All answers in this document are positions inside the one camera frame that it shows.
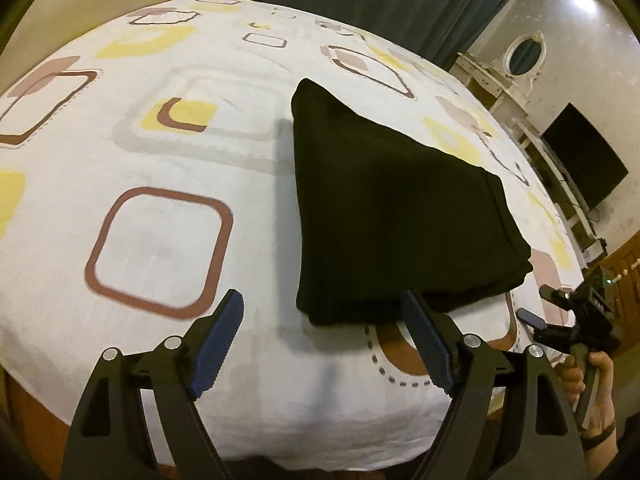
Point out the person's right forearm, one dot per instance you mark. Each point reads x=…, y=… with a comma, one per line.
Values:
x=617, y=460

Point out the person's right hand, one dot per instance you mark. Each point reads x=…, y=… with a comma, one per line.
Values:
x=602, y=395

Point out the patterned white bed sheet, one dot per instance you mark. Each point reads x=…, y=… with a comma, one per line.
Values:
x=60, y=170

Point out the brown wooden cabinet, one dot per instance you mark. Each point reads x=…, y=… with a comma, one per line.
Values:
x=622, y=265

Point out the white dressing table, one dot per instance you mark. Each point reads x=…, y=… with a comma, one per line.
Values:
x=550, y=160

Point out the black flat screen television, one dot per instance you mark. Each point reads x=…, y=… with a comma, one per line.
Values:
x=585, y=160

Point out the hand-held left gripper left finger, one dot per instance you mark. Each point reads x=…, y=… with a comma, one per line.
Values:
x=217, y=340

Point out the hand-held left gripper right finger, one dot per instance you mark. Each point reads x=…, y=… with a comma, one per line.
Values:
x=430, y=345

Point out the black pants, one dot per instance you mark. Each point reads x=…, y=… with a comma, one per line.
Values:
x=390, y=200

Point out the dark wristband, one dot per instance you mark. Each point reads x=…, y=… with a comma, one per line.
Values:
x=600, y=435

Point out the cream tufted headboard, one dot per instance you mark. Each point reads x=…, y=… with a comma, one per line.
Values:
x=75, y=0

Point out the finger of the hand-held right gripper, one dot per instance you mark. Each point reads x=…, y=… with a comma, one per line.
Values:
x=531, y=318
x=555, y=294

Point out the wooden bed frame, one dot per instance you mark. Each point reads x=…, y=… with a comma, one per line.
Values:
x=30, y=410

